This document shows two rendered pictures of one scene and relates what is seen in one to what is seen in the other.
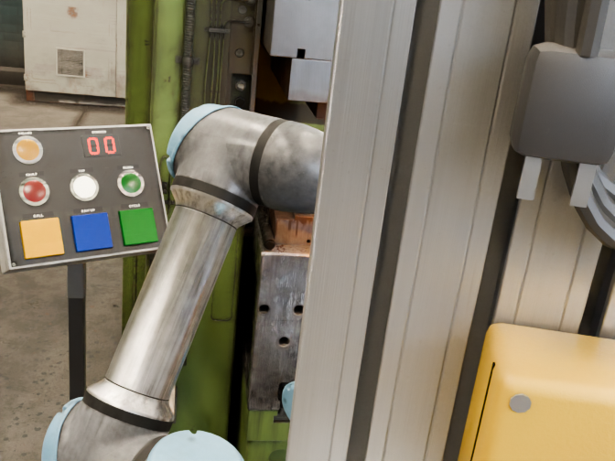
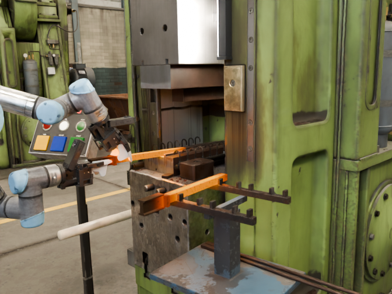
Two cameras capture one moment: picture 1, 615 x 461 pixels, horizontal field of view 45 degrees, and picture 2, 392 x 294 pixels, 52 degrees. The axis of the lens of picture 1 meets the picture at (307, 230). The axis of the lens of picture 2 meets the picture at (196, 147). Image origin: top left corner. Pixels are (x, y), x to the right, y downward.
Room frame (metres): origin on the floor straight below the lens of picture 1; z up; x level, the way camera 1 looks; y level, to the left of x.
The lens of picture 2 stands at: (0.89, -1.52, 1.34)
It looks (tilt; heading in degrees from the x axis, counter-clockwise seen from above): 11 degrees down; 57
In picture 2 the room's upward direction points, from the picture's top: 1 degrees counter-clockwise
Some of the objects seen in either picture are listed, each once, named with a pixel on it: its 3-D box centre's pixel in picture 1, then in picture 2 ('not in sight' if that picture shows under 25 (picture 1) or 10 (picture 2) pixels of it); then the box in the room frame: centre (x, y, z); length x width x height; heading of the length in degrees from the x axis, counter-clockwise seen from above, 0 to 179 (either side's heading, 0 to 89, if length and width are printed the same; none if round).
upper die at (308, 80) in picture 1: (318, 67); (192, 76); (1.89, 0.02, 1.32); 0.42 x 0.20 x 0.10; 11
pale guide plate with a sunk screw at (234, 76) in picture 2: not in sight; (234, 88); (1.87, -0.31, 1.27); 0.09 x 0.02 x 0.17; 101
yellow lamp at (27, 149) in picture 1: (27, 149); not in sight; (1.40, 0.57, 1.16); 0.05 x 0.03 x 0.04; 101
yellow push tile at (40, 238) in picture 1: (41, 238); (42, 143); (1.33, 0.52, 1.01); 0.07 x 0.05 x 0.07; 126
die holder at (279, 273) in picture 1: (312, 287); (204, 212); (1.91, -0.03, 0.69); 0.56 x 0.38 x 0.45; 11
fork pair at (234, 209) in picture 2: not in sight; (261, 200); (1.66, -0.69, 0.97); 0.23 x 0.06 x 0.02; 18
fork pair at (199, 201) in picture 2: not in sight; (226, 193); (1.62, -0.57, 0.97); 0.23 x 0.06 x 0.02; 18
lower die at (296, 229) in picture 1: (304, 200); (193, 154); (1.89, 0.02, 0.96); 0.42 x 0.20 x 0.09; 11
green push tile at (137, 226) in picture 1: (137, 226); (76, 144); (1.45, 0.36, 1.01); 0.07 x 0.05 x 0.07; 126
